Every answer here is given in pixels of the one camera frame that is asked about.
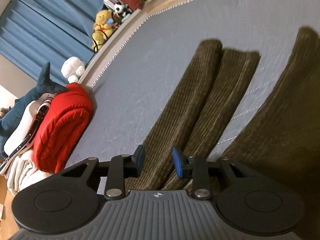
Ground wooden bed frame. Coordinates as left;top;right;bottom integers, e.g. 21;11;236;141
0;0;320;230

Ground yellow plush toy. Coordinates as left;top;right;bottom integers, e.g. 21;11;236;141
91;10;118;50

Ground white pillow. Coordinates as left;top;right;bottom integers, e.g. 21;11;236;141
4;94;50;155

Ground red folded comforter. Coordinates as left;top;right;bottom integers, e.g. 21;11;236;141
32;82;94;173

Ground white folded blanket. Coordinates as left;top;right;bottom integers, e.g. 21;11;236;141
5;150;54;197

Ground white plush toy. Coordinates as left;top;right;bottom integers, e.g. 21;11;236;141
61;56;86;83

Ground navy patterned folded blanket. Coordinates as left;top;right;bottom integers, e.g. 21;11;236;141
0;92;58;175

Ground white window ledge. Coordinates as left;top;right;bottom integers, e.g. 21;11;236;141
80;0;157;90

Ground panda plush toy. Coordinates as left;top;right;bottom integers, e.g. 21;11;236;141
114;2;127;15

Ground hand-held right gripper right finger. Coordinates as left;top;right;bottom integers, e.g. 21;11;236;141
173;147;255;201

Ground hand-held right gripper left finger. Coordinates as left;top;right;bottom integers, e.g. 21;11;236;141
60;145;145;201

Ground blue curtain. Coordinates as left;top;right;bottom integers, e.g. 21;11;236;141
0;0;120;74

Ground blue shark plush toy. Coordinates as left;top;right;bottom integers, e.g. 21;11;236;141
0;62;69;155

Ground olive green corduroy pants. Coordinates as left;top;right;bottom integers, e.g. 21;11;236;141
124;26;320;240

